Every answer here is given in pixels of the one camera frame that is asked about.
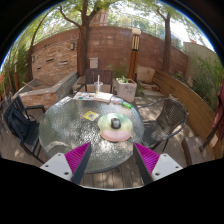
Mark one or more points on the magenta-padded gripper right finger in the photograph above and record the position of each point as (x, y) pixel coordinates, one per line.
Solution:
(166, 165)

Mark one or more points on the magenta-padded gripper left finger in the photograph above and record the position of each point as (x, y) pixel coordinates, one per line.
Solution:
(55, 165)

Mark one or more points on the grey computer mouse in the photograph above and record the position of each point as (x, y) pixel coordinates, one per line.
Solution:
(115, 123)

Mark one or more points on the black metal chair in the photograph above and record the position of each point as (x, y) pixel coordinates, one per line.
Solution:
(21, 125)

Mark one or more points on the yellow printed card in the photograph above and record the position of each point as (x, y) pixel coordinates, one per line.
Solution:
(90, 115)

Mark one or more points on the curved wooden bench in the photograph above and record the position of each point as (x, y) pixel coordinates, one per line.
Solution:
(193, 106)

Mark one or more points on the stone raised bed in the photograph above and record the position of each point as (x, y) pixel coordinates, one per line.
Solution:
(43, 95)

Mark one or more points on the small green packet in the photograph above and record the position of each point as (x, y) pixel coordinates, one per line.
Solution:
(127, 105)

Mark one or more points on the thin blue-edged book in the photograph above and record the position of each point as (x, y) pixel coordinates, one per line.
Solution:
(117, 100)

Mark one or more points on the thick white book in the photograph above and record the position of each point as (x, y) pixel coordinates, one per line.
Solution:
(103, 97)

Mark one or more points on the concrete planter with plant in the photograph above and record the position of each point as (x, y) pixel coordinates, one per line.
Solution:
(126, 90)

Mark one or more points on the clear plastic cup with straw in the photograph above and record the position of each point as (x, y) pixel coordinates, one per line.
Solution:
(98, 87)

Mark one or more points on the beige stone block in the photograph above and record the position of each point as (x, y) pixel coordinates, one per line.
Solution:
(146, 74)

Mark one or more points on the dark wooden slatted chair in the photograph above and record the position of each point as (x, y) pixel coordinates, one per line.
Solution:
(105, 76)

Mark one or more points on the thin curved tree trunk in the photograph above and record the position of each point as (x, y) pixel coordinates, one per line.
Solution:
(30, 63)

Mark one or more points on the slender straight tree trunk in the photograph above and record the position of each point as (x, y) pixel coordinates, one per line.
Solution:
(167, 46)

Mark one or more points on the thick tree trunk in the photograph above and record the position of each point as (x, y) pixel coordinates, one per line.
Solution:
(83, 50)

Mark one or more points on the grey wall box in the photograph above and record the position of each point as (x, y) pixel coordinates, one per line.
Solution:
(94, 62)

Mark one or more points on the wooden garden lamp post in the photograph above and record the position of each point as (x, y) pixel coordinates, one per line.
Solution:
(134, 56)

